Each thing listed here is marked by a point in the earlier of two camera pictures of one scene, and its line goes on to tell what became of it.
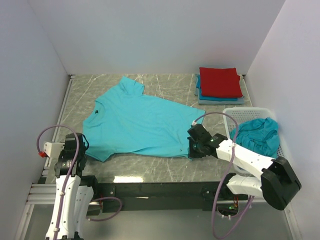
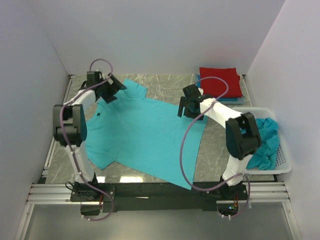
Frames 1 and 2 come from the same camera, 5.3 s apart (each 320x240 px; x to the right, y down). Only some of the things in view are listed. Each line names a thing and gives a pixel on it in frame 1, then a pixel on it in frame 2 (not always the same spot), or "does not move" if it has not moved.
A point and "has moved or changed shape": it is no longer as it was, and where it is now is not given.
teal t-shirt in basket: [261, 135] does not move
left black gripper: [62, 155] -> [114, 88]
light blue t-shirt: [125, 120] has moved or changed shape
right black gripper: [192, 154] -> [184, 103]
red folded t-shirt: [220, 82] does not move
